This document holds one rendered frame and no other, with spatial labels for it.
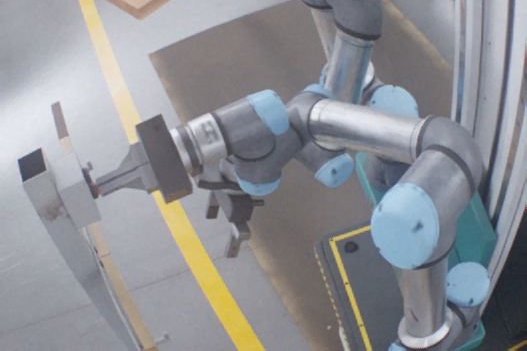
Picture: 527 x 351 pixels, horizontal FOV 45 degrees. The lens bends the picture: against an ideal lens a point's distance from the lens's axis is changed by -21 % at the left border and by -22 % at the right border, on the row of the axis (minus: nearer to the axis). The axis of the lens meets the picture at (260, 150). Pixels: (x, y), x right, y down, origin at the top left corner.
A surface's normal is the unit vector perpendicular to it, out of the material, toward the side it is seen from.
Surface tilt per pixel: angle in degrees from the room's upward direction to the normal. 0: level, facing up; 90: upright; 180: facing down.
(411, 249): 83
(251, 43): 0
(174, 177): 24
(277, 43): 0
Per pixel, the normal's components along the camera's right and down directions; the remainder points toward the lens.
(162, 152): 0.07, -0.30
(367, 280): -0.11, -0.63
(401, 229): -0.70, 0.54
